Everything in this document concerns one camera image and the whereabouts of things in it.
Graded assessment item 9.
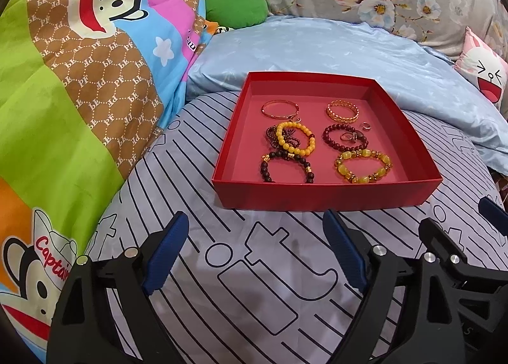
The dark red bead bracelet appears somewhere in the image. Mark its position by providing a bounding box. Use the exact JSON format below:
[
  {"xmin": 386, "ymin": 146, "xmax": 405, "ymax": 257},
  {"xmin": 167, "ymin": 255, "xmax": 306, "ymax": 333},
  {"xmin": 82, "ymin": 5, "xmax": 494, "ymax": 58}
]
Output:
[{"xmin": 322, "ymin": 122, "xmax": 370, "ymax": 152}]

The dark brown bead bracelet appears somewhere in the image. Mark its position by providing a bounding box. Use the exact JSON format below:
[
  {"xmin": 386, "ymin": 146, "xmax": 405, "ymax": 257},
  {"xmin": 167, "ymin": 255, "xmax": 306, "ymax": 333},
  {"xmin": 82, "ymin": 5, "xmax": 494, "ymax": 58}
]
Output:
[{"xmin": 264, "ymin": 123, "xmax": 307, "ymax": 154}]

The red jewelry tray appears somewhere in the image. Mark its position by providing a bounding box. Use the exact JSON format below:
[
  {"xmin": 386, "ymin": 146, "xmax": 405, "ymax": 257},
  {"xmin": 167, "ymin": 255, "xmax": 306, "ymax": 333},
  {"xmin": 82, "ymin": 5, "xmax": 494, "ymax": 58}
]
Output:
[{"xmin": 212, "ymin": 71, "xmax": 442, "ymax": 211}]

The grey striped bed sheet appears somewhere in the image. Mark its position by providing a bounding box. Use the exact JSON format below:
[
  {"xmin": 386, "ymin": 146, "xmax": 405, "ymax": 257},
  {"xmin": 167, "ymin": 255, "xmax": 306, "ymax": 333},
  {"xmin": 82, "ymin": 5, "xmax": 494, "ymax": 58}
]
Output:
[{"xmin": 88, "ymin": 92, "xmax": 507, "ymax": 363}]

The light blue blanket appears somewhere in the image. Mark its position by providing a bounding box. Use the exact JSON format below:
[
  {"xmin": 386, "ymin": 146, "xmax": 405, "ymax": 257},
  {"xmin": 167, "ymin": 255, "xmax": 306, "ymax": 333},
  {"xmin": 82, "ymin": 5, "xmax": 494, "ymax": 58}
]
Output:
[{"xmin": 186, "ymin": 17, "xmax": 507, "ymax": 174}]

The pink rabbit face cushion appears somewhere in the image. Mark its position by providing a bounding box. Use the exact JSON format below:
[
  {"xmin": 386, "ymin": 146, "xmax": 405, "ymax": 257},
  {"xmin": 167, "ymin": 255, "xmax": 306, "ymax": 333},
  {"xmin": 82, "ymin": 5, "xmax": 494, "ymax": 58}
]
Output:
[{"xmin": 454, "ymin": 27, "xmax": 507, "ymax": 109}]

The thin rose gold bangle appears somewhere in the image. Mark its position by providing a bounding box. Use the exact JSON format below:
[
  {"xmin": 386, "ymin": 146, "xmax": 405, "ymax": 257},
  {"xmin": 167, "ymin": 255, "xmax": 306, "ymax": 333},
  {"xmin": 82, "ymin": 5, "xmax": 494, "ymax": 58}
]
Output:
[{"xmin": 261, "ymin": 99, "xmax": 300, "ymax": 120}]

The colorful cartoon monkey quilt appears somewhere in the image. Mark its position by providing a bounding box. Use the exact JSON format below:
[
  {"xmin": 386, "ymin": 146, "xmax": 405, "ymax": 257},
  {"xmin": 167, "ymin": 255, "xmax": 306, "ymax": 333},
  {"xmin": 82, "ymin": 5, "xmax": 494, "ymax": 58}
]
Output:
[{"xmin": 1, "ymin": 0, "xmax": 205, "ymax": 362}]

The green plush toy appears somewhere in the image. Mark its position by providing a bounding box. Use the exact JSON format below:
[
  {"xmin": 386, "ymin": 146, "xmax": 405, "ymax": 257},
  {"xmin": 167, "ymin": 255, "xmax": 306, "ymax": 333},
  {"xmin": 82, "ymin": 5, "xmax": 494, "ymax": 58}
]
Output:
[{"xmin": 205, "ymin": 0, "xmax": 269, "ymax": 29}]

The large yellow bead bracelet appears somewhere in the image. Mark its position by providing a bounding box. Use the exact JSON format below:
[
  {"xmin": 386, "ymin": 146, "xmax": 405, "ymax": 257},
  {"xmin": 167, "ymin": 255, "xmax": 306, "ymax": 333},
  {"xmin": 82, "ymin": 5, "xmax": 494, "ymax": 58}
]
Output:
[{"xmin": 333, "ymin": 149, "xmax": 393, "ymax": 185}]

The small yellow bead bracelet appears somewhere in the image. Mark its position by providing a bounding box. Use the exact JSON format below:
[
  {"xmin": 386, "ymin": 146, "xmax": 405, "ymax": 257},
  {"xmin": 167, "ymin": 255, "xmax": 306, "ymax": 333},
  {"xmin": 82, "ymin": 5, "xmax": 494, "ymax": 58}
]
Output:
[{"xmin": 275, "ymin": 120, "xmax": 318, "ymax": 158}]

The black gold bead bracelet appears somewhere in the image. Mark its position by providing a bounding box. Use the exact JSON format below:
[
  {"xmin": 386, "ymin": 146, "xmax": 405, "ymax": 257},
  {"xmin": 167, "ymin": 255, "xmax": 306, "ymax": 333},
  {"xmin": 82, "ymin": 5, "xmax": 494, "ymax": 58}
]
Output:
[{"xmin": 259, "ymin": 149, "xmax": 316, "ymax": 185}]

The gold chain bracelet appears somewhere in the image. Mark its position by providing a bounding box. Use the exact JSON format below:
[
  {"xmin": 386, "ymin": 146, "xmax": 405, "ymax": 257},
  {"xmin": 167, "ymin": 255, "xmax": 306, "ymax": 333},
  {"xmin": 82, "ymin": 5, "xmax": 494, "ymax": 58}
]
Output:
[{"xmin": 325, "ymin": 99, "xmax": 361, "ymax": 122}]

